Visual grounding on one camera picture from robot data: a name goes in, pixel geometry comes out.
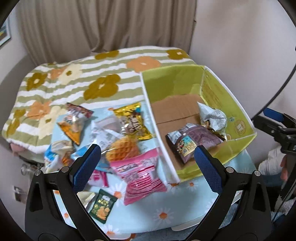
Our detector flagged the cream orange cake bag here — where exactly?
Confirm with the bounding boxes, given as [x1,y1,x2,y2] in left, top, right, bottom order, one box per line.
[44,140,74,173]

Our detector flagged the dark green snack packet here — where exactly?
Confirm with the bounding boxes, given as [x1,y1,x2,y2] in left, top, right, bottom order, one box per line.
[89,189,117,224]

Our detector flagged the gold chocolate pillow snack bag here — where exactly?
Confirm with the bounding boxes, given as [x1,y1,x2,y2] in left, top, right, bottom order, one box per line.
[113,102,153,141]

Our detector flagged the floral striped green quilt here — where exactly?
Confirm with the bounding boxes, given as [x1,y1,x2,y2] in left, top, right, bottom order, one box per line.
[1,46,193,154]

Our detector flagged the blue white snack bag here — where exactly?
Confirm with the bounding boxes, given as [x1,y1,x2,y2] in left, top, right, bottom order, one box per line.
[70,144,112,173]

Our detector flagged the purple snack bag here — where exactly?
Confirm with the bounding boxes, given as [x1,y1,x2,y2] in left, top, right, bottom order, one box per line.
[166,123,223,164]

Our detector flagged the light blue daisy tablecloth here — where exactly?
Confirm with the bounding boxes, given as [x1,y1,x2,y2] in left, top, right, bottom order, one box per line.
[54,104,256,239]

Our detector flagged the green yellow cardboard box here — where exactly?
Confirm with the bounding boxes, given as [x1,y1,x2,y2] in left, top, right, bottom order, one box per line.
[141,65,257,183]

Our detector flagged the framed city picture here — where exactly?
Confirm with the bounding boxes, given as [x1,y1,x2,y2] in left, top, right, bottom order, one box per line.
[0,19,11,47]

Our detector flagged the pink striped snack bag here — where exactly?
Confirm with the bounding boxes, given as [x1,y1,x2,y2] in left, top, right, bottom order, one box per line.
[110,148,167,205]

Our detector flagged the silver crumpled snack bag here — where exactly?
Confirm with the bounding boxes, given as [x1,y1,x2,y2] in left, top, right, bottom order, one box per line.
[197,102,227,141]

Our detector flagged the waffle in clear wrapper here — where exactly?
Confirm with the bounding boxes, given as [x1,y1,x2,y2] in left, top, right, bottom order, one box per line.
[105,137,140,162]

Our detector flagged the beige curtain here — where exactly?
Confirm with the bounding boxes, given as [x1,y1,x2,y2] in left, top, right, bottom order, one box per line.
[16,1,197,65]

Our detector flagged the orange red chip bag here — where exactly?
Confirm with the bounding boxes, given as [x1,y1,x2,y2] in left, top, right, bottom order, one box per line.
[57,102,93,146]

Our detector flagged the person's right hand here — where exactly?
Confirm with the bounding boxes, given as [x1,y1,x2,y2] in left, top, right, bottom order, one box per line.
[280,155,288,181]

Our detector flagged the translucent white wrapped cake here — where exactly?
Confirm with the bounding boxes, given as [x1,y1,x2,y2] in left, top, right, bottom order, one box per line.
[90,115,123,152]

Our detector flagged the small pink snack packet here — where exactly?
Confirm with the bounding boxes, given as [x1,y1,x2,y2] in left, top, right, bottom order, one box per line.
[88,170,109,188]

